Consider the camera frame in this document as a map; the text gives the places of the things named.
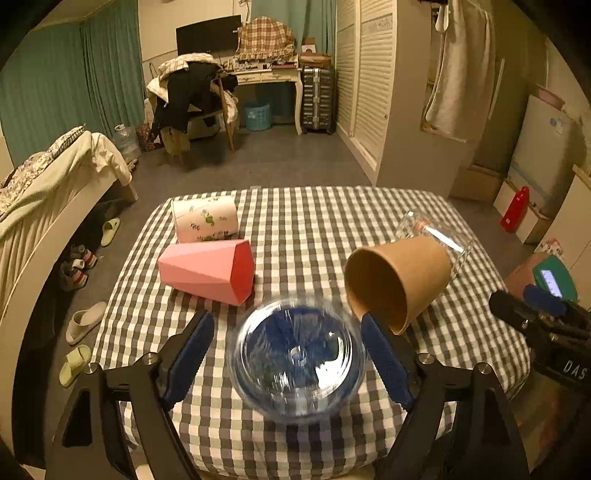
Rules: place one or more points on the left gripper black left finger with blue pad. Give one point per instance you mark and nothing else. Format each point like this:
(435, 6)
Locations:
(89, 442)

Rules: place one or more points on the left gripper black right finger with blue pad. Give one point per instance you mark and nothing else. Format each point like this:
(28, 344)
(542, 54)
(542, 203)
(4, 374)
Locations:
(459, 424)

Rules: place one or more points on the blue clear plastic cup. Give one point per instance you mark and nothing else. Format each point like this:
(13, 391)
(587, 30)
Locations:
(296, 360)

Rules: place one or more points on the brown paper cup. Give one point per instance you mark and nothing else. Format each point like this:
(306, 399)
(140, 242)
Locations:
(396, 282)

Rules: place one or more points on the clear glass cup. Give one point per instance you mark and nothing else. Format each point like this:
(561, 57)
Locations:
(458, 245)

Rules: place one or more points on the pink faceted cup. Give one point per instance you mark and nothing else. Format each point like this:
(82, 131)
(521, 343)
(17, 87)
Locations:
(221, 270)

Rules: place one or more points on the white floral paper cup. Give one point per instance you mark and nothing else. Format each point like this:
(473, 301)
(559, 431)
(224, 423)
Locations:
(205, 219)

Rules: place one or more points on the green slipper near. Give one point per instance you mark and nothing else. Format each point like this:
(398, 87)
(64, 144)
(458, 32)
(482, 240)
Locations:
(74, 364)

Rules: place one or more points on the green slipper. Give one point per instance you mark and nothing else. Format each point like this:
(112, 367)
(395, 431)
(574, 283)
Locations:
(74, 364)
(109, 230)

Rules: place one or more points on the white slipper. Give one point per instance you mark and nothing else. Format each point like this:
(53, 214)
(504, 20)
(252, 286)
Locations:
(83, 322)

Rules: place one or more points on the sneaker with red trim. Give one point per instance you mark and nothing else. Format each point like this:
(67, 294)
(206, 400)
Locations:
(72, 276)

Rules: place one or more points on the green phone device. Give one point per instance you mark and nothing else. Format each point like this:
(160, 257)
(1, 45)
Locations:
(552, 276)

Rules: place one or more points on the checkered tablecloth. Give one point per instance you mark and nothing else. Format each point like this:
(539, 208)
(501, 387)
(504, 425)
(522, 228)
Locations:
(300, 239)

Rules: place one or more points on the green slipper far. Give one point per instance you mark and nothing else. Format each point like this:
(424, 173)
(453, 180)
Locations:
(109, 230)

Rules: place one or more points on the red bottle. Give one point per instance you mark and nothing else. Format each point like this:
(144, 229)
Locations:
(516, 210)

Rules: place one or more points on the bed with beige bedding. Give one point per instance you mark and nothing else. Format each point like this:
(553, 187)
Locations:
(42, 205)

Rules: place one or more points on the clear water jug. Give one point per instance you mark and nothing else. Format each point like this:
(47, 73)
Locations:
(125, 139)

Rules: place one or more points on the white small fridge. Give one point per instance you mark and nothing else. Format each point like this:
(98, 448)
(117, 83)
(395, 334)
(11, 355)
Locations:
(550, 144)

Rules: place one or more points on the hanging white towel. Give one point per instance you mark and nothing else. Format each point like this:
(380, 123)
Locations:
(459, 104)

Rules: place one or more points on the wooden chair with clothes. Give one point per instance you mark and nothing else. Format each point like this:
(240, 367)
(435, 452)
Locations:
(191, 87)

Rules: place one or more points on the blue plastic basket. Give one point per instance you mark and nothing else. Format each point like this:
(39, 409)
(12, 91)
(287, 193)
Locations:
(257, 117)

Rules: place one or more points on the green curtain left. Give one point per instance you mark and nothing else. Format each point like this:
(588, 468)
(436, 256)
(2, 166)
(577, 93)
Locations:
(84, 73)

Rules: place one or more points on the green curtain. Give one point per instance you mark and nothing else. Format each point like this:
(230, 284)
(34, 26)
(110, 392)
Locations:
(306, 18)
(84, 73)

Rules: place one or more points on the dark ribbed suitcase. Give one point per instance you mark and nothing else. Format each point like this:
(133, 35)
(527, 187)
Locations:
(318, 105)

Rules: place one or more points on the white desk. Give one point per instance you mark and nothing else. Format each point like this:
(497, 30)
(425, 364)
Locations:
(277, 74)

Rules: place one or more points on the white louvered wardrobe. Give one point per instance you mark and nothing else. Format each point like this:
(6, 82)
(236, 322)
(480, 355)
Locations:
(382, 59)

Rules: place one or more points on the black monitor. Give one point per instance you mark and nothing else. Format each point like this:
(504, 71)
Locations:
(217, 35)

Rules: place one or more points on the plaid cloth cover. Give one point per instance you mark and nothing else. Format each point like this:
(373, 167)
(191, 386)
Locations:
(265, 39)

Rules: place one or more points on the green curtain right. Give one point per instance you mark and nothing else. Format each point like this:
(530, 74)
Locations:
(306, 18)

